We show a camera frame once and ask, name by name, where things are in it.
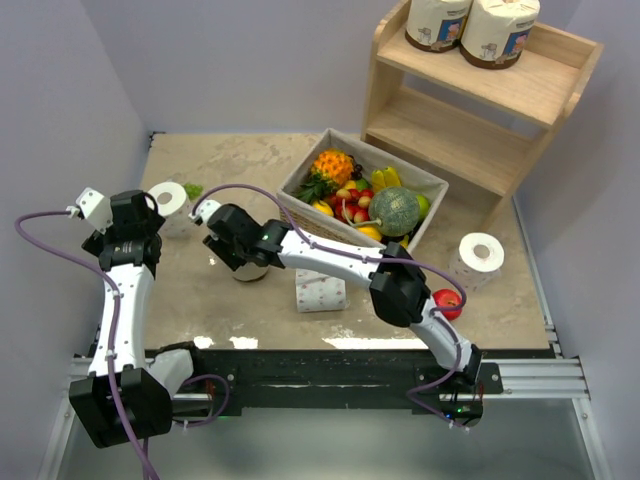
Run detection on paper roll edge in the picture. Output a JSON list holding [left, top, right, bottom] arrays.
[[231, 263, 269, 282]]

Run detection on brown-topped paper roll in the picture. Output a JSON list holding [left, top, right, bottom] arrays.
[[460, 0, 540, 70]]

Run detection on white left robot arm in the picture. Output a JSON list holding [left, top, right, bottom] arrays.
[[69, 188, 207, 448]]

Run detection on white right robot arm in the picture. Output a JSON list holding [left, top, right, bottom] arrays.
[[190, 200, 481, 393]]

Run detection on wooden shelf unit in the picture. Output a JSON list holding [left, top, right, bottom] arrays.
[[361, 1, 604, 230]]

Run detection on floral paper roll back left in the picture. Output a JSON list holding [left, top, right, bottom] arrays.
[[148, 181, 193, 238]]

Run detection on green grape bunch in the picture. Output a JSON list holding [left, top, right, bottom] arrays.
[[183, 183, 204, 202]]

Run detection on wicker basket with liner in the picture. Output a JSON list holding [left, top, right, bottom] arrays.
[[276, 128, 449, 253]]

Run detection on yellow toy lemon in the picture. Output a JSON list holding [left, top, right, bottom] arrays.
[[311, 200, 334, 217]]

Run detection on floral paper roll lying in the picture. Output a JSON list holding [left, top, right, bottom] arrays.
[[295, 269, 348, 313]]

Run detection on orange toy pineapple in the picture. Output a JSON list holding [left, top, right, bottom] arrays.
[[295, 148, 354, 204]]

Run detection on dark purple toy grapes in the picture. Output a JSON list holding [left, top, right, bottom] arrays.
[[351, 164, 362, 181]]

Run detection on yellow toy banana bunch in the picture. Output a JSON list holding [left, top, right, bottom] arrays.
[[371, 166, 402, 193]]

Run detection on green netted toy melon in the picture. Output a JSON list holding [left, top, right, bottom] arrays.
[[343, 187, 420, 237]]

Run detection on green toy apple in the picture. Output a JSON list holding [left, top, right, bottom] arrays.
[[416, 194, 431, 222]]

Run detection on red toy apple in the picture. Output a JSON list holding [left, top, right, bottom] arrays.
[[433, 289, 462, 321]]

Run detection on floral paper roll right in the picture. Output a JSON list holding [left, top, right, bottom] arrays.
[[449, 232, 505, 292]]

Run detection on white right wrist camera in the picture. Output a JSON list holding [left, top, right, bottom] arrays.
[[189, 199, 221, 225]]

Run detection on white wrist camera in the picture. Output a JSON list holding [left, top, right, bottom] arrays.
[[189, 199, 221, 225], [66, 187, 113, 234]]

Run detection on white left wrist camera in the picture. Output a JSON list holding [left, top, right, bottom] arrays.
[[66, 187, 113, 234]]

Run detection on black aluminium base frame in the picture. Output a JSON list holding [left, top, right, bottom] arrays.
[[64, 344, 591, 431]]

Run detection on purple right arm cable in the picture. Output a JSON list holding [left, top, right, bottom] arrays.
[[191, 183, 469, 430]]

